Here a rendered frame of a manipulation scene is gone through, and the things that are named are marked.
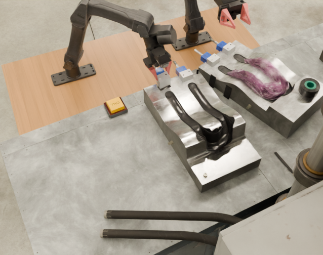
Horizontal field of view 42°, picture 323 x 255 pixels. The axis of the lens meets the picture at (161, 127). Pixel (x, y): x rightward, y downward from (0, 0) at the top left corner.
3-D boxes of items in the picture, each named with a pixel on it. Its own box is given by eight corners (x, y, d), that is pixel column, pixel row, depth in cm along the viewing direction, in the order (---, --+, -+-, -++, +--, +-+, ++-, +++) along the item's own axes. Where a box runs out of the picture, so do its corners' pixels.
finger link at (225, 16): (248, 16, 152) (236, 1, 157) (231, 22, 150) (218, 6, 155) (245, 31, 157) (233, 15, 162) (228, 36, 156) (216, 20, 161)
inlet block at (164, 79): (146, 66, 181) (145, 58, 176) (157, 61, 182) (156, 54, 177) (160, 89, 176) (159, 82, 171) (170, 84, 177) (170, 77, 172)
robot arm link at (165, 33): (179, 34, 164) (170, 8, 155) (173, 48, 159) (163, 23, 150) (152, 36, 168) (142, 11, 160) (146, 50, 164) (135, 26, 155)
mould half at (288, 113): (197, 75, 193) (199, 57, 185) (234, 48, 204) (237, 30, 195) (286, 138, 172) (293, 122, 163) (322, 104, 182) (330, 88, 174)
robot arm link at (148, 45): (165, 42, 166) (160, 26, 162) (160, 49, 162) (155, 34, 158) (149, 43, 168) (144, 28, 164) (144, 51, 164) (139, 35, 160)
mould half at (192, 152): (144, 102, 184) (143, 81, 173) (195, 82, 191) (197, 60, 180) (201, 193, 157) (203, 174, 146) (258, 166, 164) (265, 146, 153)
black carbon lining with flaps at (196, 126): (162, 96, 177) (162, 81, 169) (195, 83, 181) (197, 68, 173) (204, 158, 158) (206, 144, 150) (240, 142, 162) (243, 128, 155)
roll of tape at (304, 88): (294, 90, 173) (296, 84, 170) (306, 80, 176) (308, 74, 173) (310, 100, 169) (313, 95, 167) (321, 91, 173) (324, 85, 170)
